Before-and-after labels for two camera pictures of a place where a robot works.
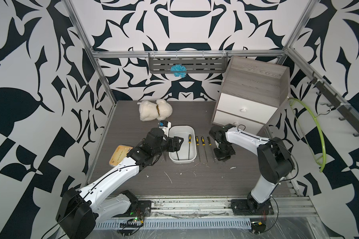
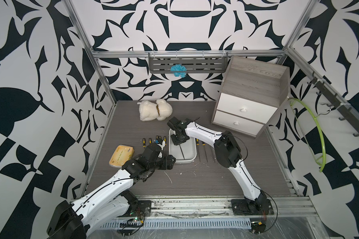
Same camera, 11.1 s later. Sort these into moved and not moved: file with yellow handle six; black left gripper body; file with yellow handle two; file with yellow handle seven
Moved: black left gripper body
Not moved: file with yellow handle two; file with yellow handle seven; file with yellow handle six
